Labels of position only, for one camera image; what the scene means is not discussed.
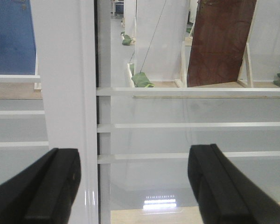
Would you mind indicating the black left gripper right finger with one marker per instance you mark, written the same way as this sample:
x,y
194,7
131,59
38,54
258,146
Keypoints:
x,y
224,194

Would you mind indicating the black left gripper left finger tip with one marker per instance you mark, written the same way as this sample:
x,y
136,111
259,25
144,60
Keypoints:
x,y
44,192

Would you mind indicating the blue door panel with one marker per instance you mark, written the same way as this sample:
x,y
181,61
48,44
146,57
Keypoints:
x,y
17,40

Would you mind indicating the brown wooden door panel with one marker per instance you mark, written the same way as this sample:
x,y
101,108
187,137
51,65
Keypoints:
x,y
220,34

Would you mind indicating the green sandbag behind glass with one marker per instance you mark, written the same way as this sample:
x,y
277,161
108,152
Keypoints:
x,y
141,80

